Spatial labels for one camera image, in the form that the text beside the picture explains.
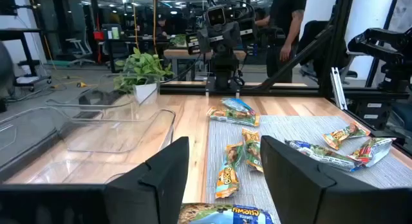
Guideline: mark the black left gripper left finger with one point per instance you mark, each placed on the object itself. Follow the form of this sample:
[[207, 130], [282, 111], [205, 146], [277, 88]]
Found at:
[[154, 192]]

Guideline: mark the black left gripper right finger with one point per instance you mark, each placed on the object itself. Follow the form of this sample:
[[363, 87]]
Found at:
[[305, 192]]

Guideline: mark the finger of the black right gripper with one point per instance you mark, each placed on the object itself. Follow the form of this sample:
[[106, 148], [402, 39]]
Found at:
[[194, 43], [248, 29]]

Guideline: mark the blue chewy granola bar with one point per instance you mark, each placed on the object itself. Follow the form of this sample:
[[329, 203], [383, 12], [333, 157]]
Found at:
[[238, 105], [322, 154], [222, 215]]

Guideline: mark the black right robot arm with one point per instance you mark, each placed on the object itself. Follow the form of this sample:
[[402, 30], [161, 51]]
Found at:
[[225, 68]]

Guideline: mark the black neighbouring robot arm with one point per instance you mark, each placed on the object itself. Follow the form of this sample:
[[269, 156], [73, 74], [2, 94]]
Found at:
[[380, 40]]

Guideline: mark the red chewy granola bar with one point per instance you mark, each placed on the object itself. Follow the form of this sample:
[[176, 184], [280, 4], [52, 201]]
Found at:
[[373, 150]]

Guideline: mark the person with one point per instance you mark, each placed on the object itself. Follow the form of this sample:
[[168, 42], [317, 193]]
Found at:
[[283, 11], [161, 26]]

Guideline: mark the green plant in white pot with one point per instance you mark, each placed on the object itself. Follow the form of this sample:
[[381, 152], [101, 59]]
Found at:
[[141, 68]]

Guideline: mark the clear plastic bin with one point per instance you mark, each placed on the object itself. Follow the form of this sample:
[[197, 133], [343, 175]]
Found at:
[[25, 143], [128, 137], [96, 98]]

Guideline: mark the black office chair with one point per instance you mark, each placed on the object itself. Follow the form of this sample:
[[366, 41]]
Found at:
[[309, 34]]

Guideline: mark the black office desk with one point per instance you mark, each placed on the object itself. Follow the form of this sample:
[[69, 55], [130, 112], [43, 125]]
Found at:
[[128, 41]]

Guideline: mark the grey woven table mat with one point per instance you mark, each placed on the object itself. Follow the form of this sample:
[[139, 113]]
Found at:
[[289, 127]]

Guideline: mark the red container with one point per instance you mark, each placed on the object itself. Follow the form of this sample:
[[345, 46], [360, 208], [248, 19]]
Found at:
[[98, 35]]

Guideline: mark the black controller box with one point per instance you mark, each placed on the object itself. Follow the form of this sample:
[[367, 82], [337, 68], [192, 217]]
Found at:
[[370, 121]]

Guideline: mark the silver aluminium extrusion piece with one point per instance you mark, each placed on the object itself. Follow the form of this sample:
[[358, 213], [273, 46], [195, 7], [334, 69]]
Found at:
[[338, 89]]

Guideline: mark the white office chair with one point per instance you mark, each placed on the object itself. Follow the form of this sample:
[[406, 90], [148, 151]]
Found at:
[[80, 51]]

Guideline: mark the black rolling stand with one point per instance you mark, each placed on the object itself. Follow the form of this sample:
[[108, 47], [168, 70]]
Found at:
[[19, 31]]

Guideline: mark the grey exercise ball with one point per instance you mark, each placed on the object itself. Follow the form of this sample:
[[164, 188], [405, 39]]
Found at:
[[5, 69]]

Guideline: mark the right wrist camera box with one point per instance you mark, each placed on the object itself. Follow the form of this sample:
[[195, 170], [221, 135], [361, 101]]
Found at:
[[215, 16]]

